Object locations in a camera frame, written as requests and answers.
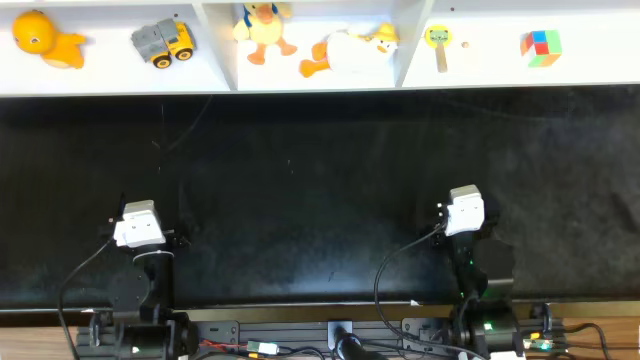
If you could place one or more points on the yellow rattle drum toy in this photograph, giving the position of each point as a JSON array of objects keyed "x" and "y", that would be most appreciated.
[{"x": 439, "y": 37}]

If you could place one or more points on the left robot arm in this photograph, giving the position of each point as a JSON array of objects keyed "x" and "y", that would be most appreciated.
[{"x": 130, "y": 290}]

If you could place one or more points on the many-coloured puzzle cube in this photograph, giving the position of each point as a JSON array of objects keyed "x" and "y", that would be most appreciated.
[{"x": 542, "y": 47}]

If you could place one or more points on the white plush duck yellow hat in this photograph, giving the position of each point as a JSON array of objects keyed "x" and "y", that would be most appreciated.
[{"x": 355, "y": 52}]

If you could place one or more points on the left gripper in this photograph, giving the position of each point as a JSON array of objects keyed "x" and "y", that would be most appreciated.
[{"x": 177, "y": 239}]

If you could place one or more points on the grey and yellow toy truck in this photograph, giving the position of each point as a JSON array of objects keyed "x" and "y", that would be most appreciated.
[{"x": 162, "y": 42}]

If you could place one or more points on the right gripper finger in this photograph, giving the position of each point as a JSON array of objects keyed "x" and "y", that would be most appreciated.
[
  {"x": 491, "y": 210},
  {"x": 442, "y": 212}
]

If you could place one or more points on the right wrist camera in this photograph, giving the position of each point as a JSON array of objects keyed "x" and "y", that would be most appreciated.
[{"x": 465, "y": 210}]

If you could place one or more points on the mounting rail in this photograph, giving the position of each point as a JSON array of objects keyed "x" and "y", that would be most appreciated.
[{"x": 300, "y": 340}]

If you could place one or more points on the white shelf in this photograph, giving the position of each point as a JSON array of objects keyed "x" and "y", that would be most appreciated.
[{"x": 600, "y": 50}]

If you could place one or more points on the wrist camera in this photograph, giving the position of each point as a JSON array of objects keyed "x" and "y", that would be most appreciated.
[
  {"x": 140, "y": 227},
  {"x": 465, "y": 210}
]

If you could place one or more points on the yellow rubber duck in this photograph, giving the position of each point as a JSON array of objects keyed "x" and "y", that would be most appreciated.
[{"x": 35, "y": 35}]

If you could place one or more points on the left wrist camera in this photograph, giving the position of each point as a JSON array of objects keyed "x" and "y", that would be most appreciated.
[{"x": 140, "y": 227}]

